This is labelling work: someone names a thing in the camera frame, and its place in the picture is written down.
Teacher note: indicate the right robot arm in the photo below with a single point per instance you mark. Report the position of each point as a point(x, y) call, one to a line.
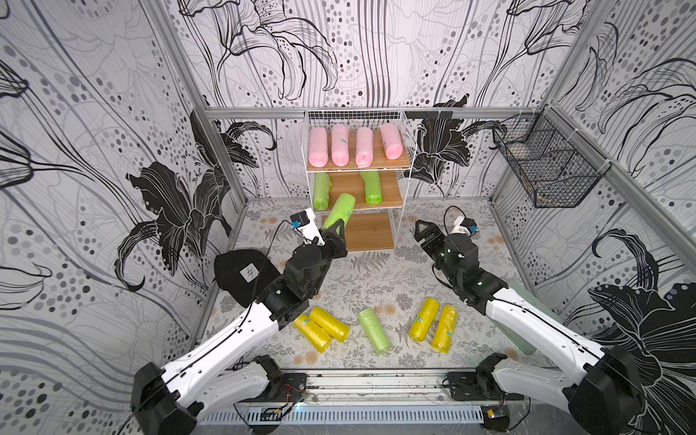
point(598, 386)

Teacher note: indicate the green trash bag roll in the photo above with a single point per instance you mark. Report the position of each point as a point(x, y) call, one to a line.
point(322, 189)
point(369, 320)
point(342, 210)
point(372, 187)

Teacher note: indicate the black baseball cap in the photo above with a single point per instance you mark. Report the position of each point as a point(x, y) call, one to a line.
point(244, 274)

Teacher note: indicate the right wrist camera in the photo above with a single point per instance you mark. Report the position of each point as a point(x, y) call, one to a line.
point(465, 226)

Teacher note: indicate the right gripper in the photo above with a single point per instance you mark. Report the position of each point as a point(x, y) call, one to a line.
point(438, 243)

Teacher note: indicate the black wire wall basket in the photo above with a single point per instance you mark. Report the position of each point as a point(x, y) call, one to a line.
point(546, 161)

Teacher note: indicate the green tissue box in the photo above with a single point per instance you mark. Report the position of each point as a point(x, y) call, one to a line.
point(518, 313)

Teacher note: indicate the white wire wooden shelf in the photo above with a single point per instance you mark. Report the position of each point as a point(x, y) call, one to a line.
point(371, 227)

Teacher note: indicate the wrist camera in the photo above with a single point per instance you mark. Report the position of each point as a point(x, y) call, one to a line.
point(465, 226)
point(304, 224)

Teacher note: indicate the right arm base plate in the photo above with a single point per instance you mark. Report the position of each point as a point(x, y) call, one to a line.
point(476, 387)

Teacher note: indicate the white slotted cable duct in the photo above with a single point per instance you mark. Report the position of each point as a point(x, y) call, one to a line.
point(349, 415)

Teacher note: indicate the yellow trash bag roll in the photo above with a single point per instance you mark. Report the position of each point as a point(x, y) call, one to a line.
point(442, 339)
point(315, 334)
point(335, 328)
point(422, 322)

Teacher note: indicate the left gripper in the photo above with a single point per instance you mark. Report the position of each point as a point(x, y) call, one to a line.
point(336, 245)

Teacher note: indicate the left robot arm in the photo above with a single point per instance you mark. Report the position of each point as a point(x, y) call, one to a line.
point(170, 399)

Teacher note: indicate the pink trash bag roll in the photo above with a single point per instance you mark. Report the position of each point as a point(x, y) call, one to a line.
point(391, 141)
point(318, 155)
point(340, 149)
point(364, 147)

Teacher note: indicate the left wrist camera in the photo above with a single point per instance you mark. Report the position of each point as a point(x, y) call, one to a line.
point(304, 224)

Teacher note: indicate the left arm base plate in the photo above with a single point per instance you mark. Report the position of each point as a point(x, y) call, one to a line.
point(288, 387)

